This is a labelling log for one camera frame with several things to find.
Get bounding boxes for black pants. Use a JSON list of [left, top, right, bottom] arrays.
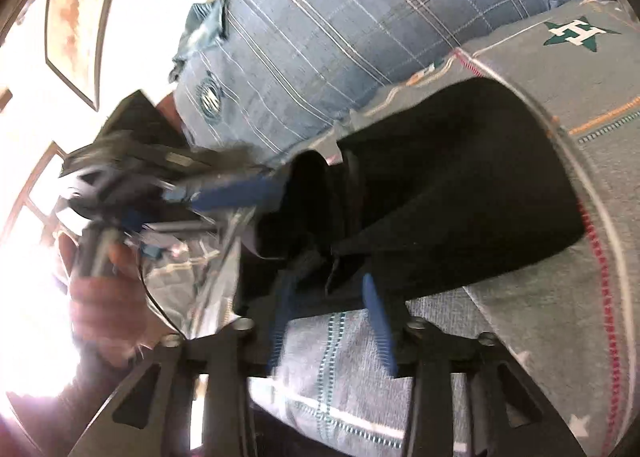
[[234, 78, 585, 316]]

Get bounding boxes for person's left forearm brown sleeve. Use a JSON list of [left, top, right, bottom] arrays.
[[11, 347, 149, 456]]

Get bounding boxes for person's left hand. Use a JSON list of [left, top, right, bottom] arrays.
[[68, 243, 174, 368]]

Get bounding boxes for wooden framed window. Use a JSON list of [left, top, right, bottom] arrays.
[[0, 86, 72, 248]]

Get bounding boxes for blue plaid pillow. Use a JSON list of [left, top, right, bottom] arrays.
[[160, 0, 580, 159]]

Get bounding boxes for grey patterned bed sheet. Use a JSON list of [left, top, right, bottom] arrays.
[[144, 0, 640, 457]]

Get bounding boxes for framed orange wall picture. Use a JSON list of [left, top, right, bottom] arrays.
[[44, 0, 113, 111]]

